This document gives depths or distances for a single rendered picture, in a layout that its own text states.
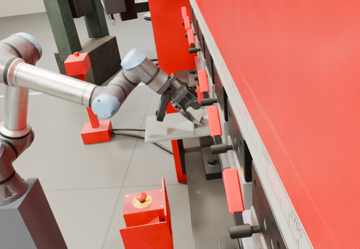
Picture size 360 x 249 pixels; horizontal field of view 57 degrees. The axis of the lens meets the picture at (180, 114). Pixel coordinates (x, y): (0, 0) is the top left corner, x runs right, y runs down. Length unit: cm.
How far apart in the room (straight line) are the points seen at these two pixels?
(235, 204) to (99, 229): 190
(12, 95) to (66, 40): 291
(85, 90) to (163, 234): 53
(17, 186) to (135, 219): 52
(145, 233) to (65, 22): 332
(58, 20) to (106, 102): 325
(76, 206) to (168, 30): 140
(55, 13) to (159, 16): 239
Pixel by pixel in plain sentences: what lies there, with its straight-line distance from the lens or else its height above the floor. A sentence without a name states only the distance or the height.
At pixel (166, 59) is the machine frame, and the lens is 204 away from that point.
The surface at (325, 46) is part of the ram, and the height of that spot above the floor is 156.
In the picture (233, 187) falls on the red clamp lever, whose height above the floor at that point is 130.
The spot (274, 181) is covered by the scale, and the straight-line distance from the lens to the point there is 37.
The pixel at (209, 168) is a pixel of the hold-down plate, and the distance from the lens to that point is 116.
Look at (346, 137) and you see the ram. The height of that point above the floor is 152.
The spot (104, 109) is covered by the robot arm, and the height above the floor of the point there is 119.
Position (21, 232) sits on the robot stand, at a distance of 157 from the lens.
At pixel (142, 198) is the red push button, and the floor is 81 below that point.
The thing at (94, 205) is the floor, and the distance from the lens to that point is 253.
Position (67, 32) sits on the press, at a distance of 422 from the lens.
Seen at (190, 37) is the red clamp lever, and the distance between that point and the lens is 121.
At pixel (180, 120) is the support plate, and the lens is 126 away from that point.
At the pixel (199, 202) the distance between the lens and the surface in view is 109.
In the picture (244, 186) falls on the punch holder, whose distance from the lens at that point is 58.
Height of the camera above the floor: 163
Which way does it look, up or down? 29 degrees down
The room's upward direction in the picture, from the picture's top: 8 degrees counter-clockwise
